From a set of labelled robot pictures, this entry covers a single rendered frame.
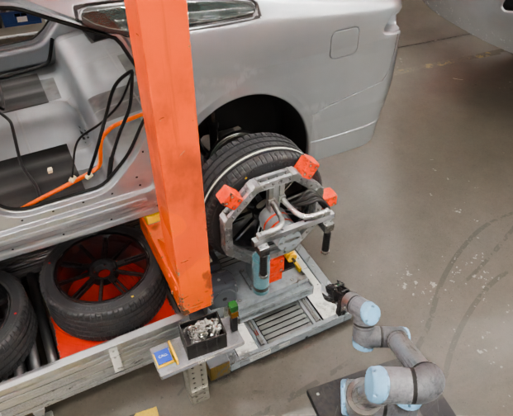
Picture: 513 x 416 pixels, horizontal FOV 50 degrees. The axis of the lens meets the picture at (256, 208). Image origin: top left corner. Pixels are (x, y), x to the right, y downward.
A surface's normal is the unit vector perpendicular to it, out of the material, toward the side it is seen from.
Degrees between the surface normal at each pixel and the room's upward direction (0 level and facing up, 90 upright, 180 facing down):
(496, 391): 0
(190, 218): 90
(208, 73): 90
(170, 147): 90
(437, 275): 0
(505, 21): 92
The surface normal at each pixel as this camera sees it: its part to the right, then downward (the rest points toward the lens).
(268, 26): 0.44, 0.45
